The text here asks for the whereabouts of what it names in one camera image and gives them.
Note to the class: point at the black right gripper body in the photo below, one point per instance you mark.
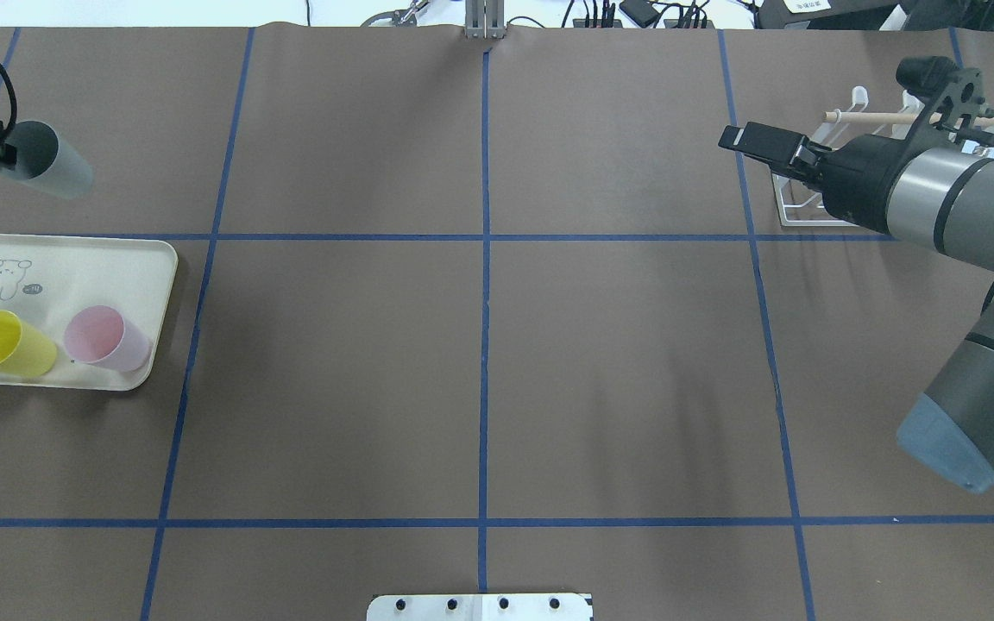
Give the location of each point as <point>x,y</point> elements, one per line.
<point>859,182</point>

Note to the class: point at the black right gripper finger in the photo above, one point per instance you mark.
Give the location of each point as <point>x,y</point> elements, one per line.
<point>764,143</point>

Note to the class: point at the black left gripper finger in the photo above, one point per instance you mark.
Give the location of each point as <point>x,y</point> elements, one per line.
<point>8,155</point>

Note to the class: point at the grey plastic cup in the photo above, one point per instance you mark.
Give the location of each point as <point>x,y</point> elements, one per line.
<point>44,161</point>

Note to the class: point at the yellow plastic cup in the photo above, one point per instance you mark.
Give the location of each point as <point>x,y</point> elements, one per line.
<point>24,351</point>

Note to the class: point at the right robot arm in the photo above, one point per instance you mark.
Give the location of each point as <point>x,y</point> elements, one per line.
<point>950,428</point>

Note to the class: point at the pink plastic cup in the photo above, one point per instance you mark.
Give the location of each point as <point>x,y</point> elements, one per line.
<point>100,336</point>

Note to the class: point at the beige plastic tray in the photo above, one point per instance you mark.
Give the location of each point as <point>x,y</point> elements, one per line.
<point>47,279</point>

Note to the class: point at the metal reacher grabber stick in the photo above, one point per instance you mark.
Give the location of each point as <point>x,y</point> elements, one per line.
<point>397,18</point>

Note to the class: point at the white wire cup rack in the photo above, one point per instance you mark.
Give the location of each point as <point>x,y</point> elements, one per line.
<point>849,167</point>

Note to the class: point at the aluminium frame post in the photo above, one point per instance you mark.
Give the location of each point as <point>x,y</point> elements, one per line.
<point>485,19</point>

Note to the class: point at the white pedestal base plate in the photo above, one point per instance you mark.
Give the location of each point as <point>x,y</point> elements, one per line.
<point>482,606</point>

